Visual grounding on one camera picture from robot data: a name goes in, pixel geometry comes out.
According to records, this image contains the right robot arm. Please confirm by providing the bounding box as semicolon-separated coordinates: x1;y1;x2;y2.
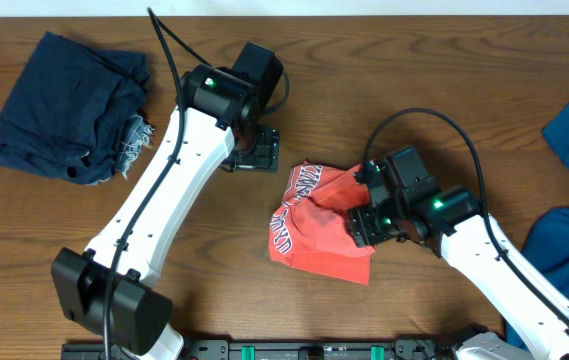
347;147;569;359

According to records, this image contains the red t-shirt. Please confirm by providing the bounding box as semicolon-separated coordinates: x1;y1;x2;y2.
268;162;375;285

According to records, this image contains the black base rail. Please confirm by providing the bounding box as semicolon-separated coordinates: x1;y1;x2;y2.
61;338;458;360

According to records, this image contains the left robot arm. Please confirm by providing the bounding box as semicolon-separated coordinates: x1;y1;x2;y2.
51;43;288;359

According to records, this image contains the folded dark navy garment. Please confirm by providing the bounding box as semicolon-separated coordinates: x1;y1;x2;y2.
0;32;154;185

